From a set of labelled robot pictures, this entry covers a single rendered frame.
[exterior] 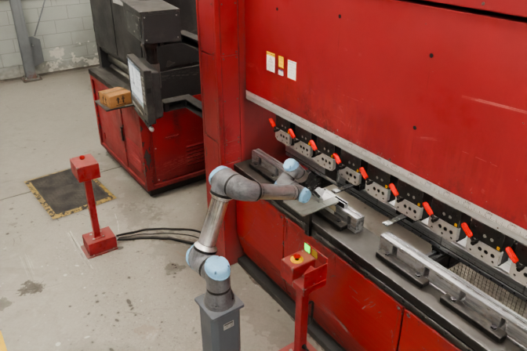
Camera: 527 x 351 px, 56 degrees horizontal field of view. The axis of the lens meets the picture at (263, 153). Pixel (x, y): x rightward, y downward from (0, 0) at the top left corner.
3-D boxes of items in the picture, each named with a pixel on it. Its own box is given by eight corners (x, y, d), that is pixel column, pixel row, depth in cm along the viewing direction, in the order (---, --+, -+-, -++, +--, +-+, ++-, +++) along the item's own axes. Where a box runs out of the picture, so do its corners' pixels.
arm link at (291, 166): (278, 167, 264) (288, 154, 265) (288, 177, 271) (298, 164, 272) (288, 172, 258) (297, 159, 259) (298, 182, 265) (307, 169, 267)
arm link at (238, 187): (244, 182, 219) (315, 186, 253) (229, 174, 226) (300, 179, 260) (237, 207, 221) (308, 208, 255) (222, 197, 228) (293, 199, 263)
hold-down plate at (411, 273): (375, 256, 257) (376, 251, 256) (382, 252, 260) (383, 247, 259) (421, 289, 235) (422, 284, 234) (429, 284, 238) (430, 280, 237)
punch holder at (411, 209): (394, 208, 243) (397, 179, 236) (405, 203, 247) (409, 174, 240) (418, 222, 232) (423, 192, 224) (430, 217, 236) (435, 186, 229)
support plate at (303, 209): (282, 202, 283) (282, 200, 283) (318, 189, 296) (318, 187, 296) (302, 217, 270) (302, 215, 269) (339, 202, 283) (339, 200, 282)
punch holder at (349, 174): (338, 175, 273) (340, 149, 265) (350, 171, 277) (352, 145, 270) (357, 187, 261) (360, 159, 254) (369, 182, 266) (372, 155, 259)
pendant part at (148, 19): (134, 117, 369) (120, -2, 332) (167, 112, 379) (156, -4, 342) (153, 142, 329) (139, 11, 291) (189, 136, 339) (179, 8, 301)
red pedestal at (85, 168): (80, 247, 408) (62, 156, 372) (110, 237, 421) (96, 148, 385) (87, 259, 394) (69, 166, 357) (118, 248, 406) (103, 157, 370)
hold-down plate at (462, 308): (438, 302, 228) (440, 296, 226) (446, 297, 230) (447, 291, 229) (499, 344, 205) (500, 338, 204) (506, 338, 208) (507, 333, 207)
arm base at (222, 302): (213, 316, 233) (212, 300, 228) (198, 298, 244) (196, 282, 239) (240, 303, 241) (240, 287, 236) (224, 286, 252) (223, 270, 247)
